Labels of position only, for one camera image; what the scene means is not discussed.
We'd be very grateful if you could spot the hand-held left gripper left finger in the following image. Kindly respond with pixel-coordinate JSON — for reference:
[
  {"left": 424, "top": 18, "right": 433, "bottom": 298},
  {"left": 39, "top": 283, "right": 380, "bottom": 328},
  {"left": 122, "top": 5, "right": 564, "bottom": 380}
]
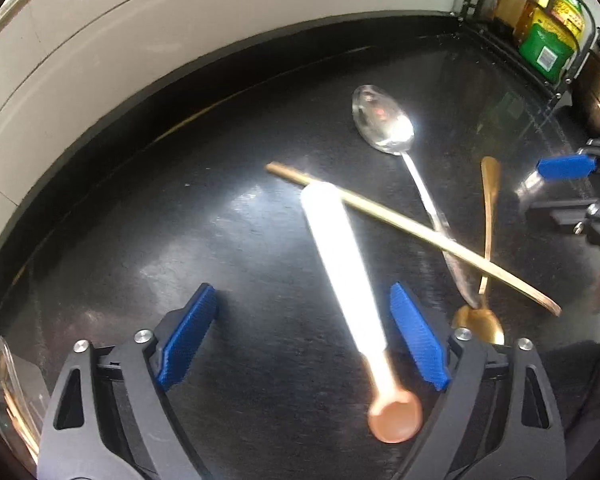
[{"left": 37, "top": 282, "right": 218, "bottom": 480}]

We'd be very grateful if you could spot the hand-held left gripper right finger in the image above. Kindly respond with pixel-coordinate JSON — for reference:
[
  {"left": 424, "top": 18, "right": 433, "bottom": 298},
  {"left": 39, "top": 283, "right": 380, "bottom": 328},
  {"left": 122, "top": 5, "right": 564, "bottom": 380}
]
[{"left": 390, "top": 282, "right": 568, "bottom": 480}]

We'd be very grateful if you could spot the clear plastic container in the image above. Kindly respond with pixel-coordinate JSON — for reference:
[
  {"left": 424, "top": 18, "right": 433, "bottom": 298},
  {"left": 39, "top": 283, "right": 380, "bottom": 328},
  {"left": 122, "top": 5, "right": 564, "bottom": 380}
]
[{"left": 0, "top": 335, "right": 51, "bottom": 466}]

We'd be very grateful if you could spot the wooden chopstick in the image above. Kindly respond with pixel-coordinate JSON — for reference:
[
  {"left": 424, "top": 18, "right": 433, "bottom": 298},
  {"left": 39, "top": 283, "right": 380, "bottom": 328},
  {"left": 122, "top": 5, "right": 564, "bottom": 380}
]
[
  {"left": 266, "top": 162, "right": 562, "bottom": 317},
  {"left": 0, "top": 360, "right": 38, "bottom": 456},
  {"left": 7, "top": 380, "right": 41, "bottom": 461}
]

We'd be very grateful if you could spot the silver metal spoon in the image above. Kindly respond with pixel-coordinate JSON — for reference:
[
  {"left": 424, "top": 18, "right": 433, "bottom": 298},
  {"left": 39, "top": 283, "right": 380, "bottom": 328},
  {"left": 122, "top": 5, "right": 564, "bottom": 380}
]
[{"left": 352, "top": 85, "right": 482, "bottom": 309}]

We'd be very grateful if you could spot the yellow oil bottle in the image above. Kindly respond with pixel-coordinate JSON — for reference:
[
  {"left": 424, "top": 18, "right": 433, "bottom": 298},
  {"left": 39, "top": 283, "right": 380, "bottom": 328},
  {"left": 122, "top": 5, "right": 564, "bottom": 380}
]
[{"left": 514, "top": 0, "right": 551, "bottom": 45}]

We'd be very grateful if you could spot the green plastic bottle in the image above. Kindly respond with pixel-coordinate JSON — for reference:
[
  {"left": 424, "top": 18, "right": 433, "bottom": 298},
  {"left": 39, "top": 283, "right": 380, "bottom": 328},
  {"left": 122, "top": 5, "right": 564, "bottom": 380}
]
[{"left": 519, "top": 0, "right": 587, "bottom": 83}]

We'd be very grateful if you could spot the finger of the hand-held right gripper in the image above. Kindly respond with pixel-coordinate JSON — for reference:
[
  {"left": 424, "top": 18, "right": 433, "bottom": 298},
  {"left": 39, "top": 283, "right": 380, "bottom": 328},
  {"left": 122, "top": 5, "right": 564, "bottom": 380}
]
[
  {"left": 530, "top": 199, "right": 600, "bottom": 233},
  {"left": 536, "top": 137, "right": 600, "bottom": 181}
]

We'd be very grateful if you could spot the white-handled spoon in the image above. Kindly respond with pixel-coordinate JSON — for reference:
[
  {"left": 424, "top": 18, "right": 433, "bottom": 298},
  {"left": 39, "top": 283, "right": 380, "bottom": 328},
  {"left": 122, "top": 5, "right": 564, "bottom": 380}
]
[{"left": 300, "top": 182, "right": 424, "bottom": 444}]

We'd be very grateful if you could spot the gold metal spoon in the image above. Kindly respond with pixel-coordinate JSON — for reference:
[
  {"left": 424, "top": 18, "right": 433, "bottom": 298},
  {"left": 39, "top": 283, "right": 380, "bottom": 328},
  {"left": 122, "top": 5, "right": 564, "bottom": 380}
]
[{"left": 452, "top": 156, "right": 506, "bottom": 347}]

